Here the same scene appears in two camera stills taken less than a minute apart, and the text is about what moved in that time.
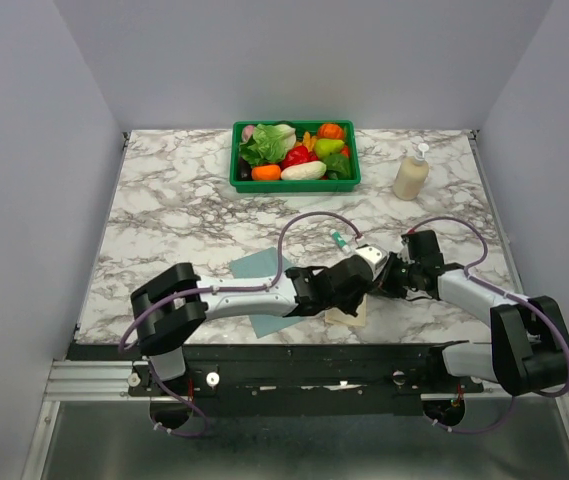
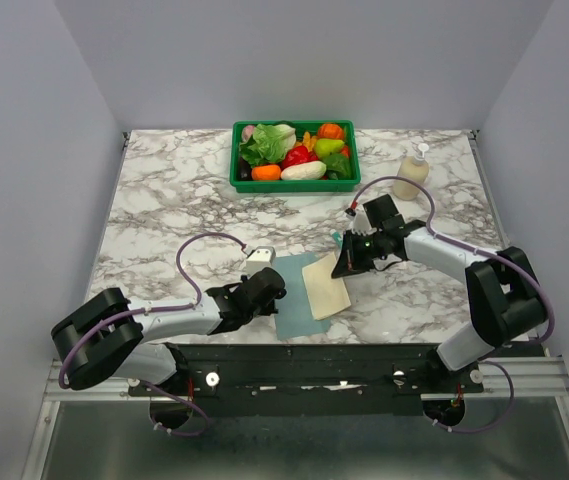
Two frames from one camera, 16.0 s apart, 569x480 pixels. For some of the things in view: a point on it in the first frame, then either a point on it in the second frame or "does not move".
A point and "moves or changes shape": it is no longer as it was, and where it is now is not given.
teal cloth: [264, 266] moves or changes shape
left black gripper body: [349, 303] to [269, 310]
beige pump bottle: [412, 175] does not move
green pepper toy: [338, 166] does not move
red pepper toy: [298, 154] does not move
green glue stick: [340, 240] does not move
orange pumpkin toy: [330, 131] does not move
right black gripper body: [398, 276] to [372, 249]
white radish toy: [307, 171] does not move
